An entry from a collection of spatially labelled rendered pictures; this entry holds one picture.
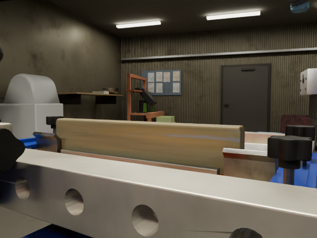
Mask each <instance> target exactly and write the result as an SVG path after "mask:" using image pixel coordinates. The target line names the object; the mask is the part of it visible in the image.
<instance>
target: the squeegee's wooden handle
mask: <svg viewBox="0 0 317 238"><path fill-rule="evenodd" d="M56 135H57V136H58V137H59V138H60V152H61V150H62V149H71V150H79V151H86V152H94V153H104V154H112V155H120V156H127V157H135V158H142V159H150V160H157V161H165V162H176V163H183V164H191V165H199V166H206V167H213V168H220V175H224V156H223V153H222V151H223V148H231V149H242V150H244V146H245V129H244V127H243V126H238V125H215V124H193V123H171V122H148V121H126V120H103V119H71V118H60V119H57V121H56Z"/></svg>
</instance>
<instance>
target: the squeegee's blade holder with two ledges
mask: <svg viewBox="0 0 317 238"><path fill-rule="evenodd" d="M61 153H64V154H71V155H78V156H85V157H92V158H99V159H106V160H113V161H120V162H129V163H136V164H143V165H150V166H157V167H164V168H171V169H178V170H187V171H194V172H201V173H208V174H215V175H220V168H213V167H206V166H199V165H191V164H183V163H176V162H168V161H157V160H150V159H142V158H135V157H127V156H120V155H112V154H104V153H94V152H86V151H79V150H71V149H62V150H61Z"/></svg>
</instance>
